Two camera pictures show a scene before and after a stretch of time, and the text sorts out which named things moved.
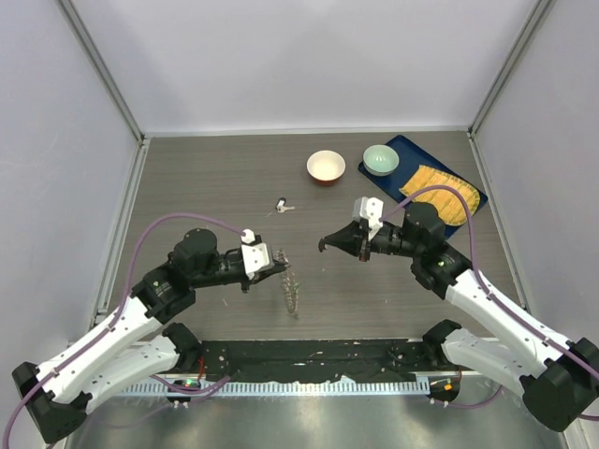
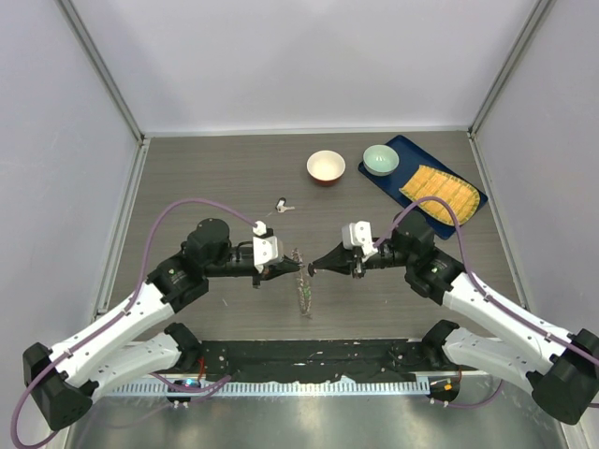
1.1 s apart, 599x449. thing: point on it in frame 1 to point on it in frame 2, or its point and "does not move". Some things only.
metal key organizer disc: x=290 y=286 to x=303 y=289
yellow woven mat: x=450 y=205 does not move
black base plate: x=313 y=361 does not move
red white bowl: x=326 y=166 does not move
